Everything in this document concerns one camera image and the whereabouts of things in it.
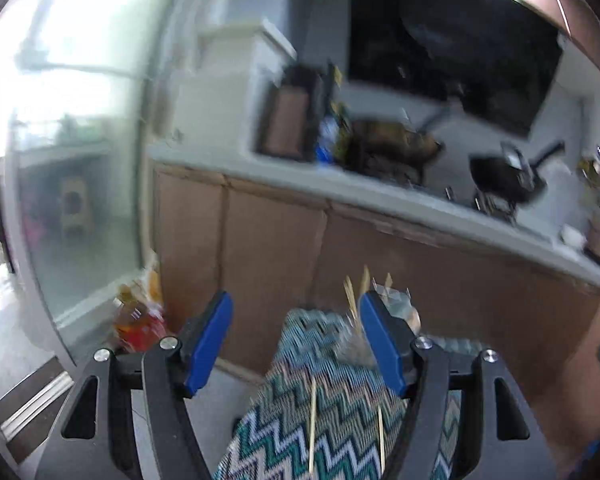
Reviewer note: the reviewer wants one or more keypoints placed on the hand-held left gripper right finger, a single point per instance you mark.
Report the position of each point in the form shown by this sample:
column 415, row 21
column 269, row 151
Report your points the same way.
column 382, row 345

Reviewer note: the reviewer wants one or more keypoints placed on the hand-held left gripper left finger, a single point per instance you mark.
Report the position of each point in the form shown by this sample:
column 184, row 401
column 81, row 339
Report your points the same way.
column 207, row 345

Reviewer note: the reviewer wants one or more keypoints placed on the clear plastic container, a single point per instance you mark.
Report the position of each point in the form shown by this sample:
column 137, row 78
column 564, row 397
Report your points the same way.
column 352, row 347

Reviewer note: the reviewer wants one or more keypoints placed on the red label packet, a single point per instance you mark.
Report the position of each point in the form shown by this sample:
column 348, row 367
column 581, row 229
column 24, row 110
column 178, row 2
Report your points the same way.
column 152, row 327

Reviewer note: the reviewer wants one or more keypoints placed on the zigzag knitted cloth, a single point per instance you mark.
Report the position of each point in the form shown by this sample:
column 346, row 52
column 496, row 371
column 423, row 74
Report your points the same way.
column 340, row 410

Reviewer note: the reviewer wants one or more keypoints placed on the cooking oil bottle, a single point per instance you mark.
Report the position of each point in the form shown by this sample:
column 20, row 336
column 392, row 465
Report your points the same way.
column 130, row 325

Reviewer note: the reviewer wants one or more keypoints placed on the brown kitchen cabinet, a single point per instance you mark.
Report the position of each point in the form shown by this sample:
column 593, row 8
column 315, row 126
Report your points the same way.
column 260, row 260

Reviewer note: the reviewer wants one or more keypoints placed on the gas stove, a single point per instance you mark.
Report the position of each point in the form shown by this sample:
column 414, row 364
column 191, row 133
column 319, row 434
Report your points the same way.
column 485, row 205

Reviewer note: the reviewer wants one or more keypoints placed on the small plastic stool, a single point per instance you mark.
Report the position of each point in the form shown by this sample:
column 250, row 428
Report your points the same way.
column 75, row 205

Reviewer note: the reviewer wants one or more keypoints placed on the brown wok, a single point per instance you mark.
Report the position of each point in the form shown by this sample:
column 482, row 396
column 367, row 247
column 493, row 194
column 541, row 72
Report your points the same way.
column 385, row 145

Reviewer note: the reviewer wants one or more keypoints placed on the black frying pan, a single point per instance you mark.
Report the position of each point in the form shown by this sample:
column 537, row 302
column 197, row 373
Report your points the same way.
column 505, row 175

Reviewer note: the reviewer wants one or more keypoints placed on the dark brown box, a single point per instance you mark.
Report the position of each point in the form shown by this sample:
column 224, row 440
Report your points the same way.
column 287, row 120

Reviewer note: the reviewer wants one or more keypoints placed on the glass sliding door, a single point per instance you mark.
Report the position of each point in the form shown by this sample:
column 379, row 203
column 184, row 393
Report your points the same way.
column 80, row 110

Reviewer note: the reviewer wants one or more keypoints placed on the black range hood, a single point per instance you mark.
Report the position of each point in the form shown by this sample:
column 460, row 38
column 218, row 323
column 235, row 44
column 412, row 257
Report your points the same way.
column 430, row 25

